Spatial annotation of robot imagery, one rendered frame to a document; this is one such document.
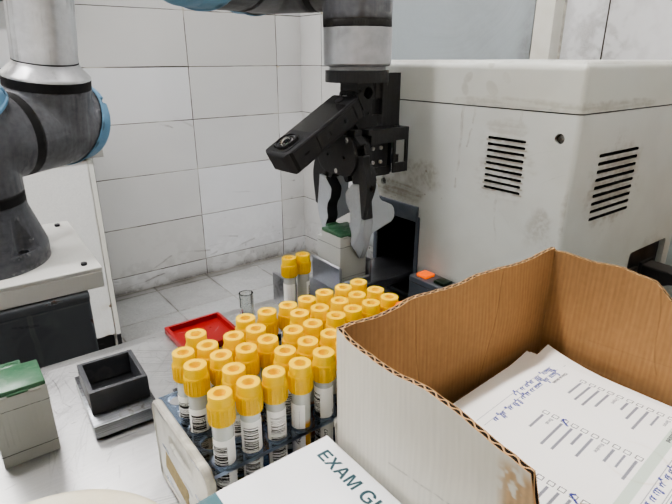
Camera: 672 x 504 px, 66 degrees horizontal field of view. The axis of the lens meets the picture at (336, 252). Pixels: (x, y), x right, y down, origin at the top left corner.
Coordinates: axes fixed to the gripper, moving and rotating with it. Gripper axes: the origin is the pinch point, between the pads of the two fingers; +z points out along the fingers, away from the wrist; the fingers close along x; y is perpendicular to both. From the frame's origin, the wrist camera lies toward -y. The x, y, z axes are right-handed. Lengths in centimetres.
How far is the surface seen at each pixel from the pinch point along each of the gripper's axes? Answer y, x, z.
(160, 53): 59, 220, -23
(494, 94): 9.1, -13.5, -17.8
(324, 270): -2.5, 0.2, 3.1
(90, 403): -31.2, -5.4, 6.4
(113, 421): -30.0, -7.2, 7.6
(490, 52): 135, 83, -23
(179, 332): -19.1, 6.2, 8.8
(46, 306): -29.9, 25.5, 9.8
